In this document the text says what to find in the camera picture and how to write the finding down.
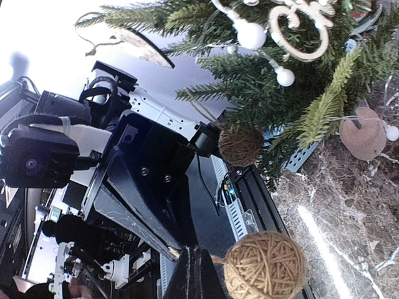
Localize white ball string lights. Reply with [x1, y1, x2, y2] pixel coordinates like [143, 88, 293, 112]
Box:
[211, 0, 399, 143]

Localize twine ball ornament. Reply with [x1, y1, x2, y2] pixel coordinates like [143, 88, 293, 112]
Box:
[193, 99, 265, 168]
[211, 230, 307, 299]

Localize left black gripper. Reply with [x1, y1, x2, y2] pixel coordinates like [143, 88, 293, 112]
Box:
[82, 112, 196, 260]

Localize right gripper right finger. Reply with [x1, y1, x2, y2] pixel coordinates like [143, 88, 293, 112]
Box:
[195, 247, 227, 299]

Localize gold merry christmas sign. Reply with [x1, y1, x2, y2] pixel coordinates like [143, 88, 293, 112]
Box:
[243, 0, 337, 62]

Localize white cable duct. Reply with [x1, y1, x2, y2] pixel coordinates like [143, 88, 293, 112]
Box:
[211, 156, 259, 241]

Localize small green christmas tree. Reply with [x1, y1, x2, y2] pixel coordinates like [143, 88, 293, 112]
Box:
[75, 1, 398, 187]

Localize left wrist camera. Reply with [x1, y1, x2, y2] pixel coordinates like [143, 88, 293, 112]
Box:
[0, 113, 113, 189]

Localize light blue plastic basket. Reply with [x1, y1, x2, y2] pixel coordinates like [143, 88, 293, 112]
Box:
[268, 45, 363, 158]

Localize black table front rail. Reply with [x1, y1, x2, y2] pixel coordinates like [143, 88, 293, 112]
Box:
[230, 166, 315, 299]

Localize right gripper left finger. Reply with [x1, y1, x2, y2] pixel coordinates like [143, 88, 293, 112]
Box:
[163, 247, 195, 299]

